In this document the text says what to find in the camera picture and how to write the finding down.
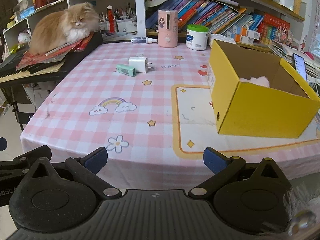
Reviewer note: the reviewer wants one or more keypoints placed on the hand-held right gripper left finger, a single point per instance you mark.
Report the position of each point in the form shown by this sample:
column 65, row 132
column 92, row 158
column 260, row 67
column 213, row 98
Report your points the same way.
column 96, row 160

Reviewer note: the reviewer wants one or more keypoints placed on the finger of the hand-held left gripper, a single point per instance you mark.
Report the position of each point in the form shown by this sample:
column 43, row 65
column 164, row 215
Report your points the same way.
column 2, row 144
column 17, row 166

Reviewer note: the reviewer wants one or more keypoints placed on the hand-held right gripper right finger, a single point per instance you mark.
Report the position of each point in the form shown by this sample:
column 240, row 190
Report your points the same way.
column 215, row 160

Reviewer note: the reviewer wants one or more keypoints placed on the yellow cardboard box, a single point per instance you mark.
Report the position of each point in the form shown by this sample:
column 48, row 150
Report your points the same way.
column 260, row 110

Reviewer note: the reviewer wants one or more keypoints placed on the pink plush toy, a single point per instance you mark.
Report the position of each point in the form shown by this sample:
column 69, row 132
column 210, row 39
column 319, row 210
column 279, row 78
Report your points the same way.
column 257, row 81

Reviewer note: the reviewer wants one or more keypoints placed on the pink checkered tablecloth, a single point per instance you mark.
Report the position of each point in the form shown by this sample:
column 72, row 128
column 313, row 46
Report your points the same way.
column 100, row 120

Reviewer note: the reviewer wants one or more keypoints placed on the black keyboard stand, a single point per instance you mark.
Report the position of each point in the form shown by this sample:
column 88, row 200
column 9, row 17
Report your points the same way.
column 12, row 105

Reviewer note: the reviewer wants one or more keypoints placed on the white desk mat orange border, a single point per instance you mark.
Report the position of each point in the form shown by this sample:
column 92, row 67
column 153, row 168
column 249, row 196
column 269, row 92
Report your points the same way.
column 195, row 110

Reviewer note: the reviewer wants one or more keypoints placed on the mint green small device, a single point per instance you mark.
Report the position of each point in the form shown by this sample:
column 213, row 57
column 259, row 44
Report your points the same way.
column 126, row 70

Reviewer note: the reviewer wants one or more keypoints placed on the red paper packets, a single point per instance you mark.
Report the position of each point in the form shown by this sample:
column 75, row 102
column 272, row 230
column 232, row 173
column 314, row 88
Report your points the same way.
column 50, row 58

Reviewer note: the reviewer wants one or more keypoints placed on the white charger plug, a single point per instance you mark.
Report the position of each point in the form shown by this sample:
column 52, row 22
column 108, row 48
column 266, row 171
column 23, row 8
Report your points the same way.
column 137, row 65

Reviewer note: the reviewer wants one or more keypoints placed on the black electronic keyboard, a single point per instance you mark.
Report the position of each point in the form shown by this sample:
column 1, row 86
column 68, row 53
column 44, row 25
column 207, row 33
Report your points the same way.
column 75, row 57

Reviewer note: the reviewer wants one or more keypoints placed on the white tissue pack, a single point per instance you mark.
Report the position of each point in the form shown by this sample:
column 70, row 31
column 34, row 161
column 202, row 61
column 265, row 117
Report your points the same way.
column 223, row 39

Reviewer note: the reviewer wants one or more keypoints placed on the white jar green lid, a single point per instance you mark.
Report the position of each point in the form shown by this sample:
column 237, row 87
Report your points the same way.
column 197, row 38

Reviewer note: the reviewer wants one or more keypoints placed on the orange white small box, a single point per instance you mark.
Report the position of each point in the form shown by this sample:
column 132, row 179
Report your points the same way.
column 246, row 31
column 237, row 37

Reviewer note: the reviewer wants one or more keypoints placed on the black smartphone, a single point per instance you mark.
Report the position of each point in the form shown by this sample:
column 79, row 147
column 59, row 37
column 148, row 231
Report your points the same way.
column 300, row 66

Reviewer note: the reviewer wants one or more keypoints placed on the small spray bottle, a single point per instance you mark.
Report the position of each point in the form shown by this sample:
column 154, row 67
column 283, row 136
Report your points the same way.
column 142, row 40

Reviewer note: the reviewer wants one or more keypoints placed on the orange white fluffy cat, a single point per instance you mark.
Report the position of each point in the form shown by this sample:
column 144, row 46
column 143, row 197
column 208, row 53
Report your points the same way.
column 57, row 27

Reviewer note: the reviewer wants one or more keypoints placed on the pile of notebooks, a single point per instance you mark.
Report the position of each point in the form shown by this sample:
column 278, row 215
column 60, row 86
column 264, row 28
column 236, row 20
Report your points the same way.
column 282, row 50

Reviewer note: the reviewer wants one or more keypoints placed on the red white figure pen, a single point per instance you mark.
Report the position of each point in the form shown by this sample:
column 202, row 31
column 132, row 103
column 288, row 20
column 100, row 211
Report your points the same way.
column 111, row 21

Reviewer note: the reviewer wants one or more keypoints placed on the pink humidifier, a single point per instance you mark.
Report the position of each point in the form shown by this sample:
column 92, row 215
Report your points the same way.
column 167, row 27

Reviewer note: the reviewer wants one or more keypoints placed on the colourful spiky ornament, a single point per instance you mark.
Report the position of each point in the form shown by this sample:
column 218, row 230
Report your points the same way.
column 285, row 36

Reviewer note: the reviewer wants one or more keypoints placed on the white card red figure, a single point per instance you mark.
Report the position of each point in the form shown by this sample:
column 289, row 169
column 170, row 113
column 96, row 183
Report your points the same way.
column 302, row 42

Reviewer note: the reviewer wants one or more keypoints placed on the row of colourful books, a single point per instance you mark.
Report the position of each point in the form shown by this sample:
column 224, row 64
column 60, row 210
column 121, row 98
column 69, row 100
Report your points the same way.
column 205, row 12

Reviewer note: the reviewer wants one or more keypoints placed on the white wooden bookshelf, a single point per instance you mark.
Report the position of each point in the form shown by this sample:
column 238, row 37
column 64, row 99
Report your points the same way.
column 140, row 7

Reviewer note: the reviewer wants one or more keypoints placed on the alphabet wall poster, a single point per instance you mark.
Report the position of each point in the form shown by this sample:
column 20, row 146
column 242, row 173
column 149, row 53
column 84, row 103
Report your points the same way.
column 315, row 30

